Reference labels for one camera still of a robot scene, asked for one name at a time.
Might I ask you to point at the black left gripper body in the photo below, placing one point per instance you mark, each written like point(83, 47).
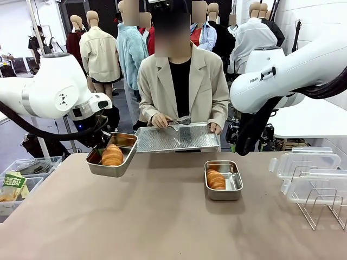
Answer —
point(95, 138)

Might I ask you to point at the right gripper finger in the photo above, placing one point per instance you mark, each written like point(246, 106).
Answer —
point(268, 132)
point(232, 134)

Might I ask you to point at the golden croissant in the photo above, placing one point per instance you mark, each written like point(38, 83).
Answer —
point(216, 179)
point(112, 155)

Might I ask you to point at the steel container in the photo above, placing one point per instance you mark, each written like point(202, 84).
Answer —
point(223, 195)
point(108, 170)

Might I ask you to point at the perforated metal tray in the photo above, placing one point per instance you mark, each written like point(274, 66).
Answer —
point(189, 139)

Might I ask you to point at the metal tongs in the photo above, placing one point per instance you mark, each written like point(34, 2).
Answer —
point(181, 120)

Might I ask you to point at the clear plastic lid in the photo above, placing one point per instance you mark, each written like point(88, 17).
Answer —
point(306, 162)
point(314, 184)

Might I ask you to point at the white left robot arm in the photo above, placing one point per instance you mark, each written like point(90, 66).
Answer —
point(54, 81)

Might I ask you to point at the person left forearm beige sleeve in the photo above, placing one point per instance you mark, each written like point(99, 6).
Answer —
point(221, 113)

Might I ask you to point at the person right forearm beige sleeve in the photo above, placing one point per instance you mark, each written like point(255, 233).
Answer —
point(147, 113)

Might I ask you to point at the person left hand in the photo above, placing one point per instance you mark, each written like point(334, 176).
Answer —
point(215, 127)

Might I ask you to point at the person right hand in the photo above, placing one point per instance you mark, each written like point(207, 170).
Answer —
point(160, 120)

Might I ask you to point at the clear plastic bin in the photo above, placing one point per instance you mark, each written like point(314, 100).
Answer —
point(51, 161)
point(35, 184)

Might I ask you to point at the black bag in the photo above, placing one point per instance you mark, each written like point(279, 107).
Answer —
point(46, 149)

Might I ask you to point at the person in beige blazer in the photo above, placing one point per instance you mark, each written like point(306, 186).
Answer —
point(206, 81)

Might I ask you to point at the mannequin cream jacket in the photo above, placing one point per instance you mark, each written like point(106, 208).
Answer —
point(99, 54)

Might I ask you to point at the mannequin black jacket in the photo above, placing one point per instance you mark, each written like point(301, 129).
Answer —
point(225, 46)

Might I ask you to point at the mannequin light blue fleece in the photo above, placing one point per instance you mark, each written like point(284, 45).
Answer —
point(130, 54)

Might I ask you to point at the green snack bag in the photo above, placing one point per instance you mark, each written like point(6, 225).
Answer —
point(13, 182)

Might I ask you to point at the mannequin dark red sweater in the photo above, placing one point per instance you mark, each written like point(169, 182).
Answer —
point(74, 46)

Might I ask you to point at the mannequin black coat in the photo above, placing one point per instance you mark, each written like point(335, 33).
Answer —
point(277, 35)

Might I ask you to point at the mannequin white shirt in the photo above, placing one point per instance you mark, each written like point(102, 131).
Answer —
point(254, 35)

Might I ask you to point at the mannequin red top blue shirt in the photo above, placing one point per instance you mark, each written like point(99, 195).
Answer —
point(206, 38)

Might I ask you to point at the black tripod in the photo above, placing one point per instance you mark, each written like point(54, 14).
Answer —
point(297, 35)

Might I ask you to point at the standing background person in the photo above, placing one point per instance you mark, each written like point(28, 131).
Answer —
point(40, 43)

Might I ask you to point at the mannequin red jacket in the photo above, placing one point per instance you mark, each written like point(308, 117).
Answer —
point(150, 38)

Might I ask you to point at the seated background person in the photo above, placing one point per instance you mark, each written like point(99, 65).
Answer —
point(5, 58)

